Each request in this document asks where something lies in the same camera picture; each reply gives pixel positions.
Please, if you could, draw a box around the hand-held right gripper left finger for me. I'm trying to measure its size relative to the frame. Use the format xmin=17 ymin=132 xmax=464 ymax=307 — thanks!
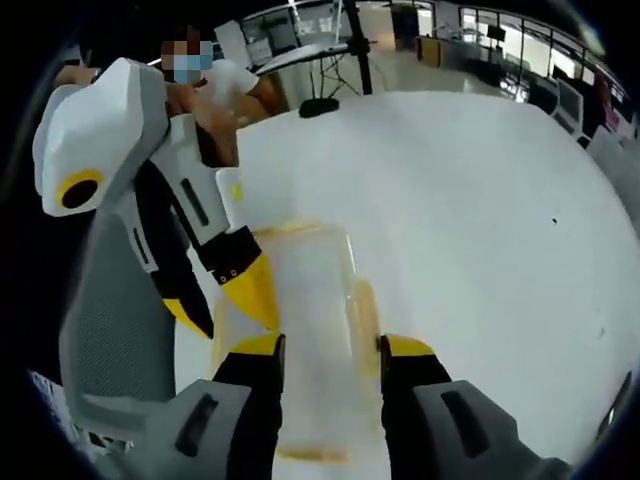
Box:
xmin=119 ymin=333 xmax=288 ymax=480

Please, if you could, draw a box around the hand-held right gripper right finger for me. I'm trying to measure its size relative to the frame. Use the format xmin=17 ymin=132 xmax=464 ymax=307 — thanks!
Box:
xmin=378 ymin=333 xmax=572 ymax=480

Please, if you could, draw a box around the grey mesh office chair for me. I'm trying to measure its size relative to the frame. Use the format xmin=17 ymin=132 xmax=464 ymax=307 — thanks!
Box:
xmin=58 ymin=208 xmax=224 ymax=454

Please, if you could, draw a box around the white side desk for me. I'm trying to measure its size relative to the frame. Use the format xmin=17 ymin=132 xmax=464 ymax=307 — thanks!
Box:
xmin=253 ymin=41 xmax=350 ymax=77

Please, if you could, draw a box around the black tripod stand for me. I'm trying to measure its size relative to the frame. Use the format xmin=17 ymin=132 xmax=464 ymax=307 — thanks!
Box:
xmin=312 ymin=0 xmax=375 ymax=97

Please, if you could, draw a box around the brown cardboard box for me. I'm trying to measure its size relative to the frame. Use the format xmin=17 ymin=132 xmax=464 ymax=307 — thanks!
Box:
xmin=415 ymin=35 xmax=442 ymax=65

